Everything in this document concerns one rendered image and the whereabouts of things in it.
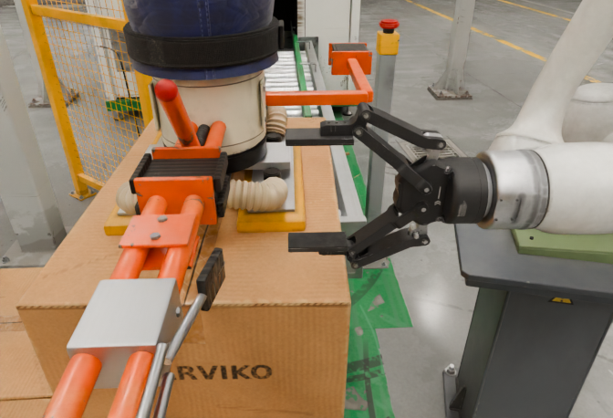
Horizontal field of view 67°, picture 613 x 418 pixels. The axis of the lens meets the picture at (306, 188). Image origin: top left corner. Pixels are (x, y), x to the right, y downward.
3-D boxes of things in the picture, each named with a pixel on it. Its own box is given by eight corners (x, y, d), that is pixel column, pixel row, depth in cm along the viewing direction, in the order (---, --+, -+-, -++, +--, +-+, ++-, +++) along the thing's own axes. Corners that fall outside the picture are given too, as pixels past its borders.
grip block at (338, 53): (327, 64, 107) (328, 42, 104) (365, 64, 107) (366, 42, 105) (331, 75, 100) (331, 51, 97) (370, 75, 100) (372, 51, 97)
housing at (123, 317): (108, 318, 39) (95, 278, 37) (188, 316, 40) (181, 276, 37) (76, 391, 33) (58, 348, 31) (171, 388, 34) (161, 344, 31)
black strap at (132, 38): (150, 33, 80) (145, 8, 78) (284, 32, 81) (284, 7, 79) (106, 70, 60) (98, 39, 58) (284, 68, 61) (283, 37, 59)
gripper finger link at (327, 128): (369, 135, 48) (371, 108, 46) (320, 136, 48) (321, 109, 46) (367, 130, 49) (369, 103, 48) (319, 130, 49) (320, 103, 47)
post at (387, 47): (360, 254, 215) (377, 30, 165) (375, 253, 215) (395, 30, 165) (362, 263, 209) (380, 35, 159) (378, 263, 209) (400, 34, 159)
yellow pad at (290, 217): (251, 138, 97) (250, 115, 94) (299, 137, 97) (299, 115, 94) (236, 234, 67) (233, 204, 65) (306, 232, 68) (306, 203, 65)
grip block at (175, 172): (153, 189, 59) (145, 146, 56) (231, 187, 59) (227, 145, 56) (135, 226, 51) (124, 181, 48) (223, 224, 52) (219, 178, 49)
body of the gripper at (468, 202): (497, 172, 47) (407, 173, 47) (482, 240, 51) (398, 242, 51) (472, 141, 53) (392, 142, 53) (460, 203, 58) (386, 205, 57)
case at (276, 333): (176, 255, 127) (152, 117, 107) (323, 254, 127) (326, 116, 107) (92, 488, 75) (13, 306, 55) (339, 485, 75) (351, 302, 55)
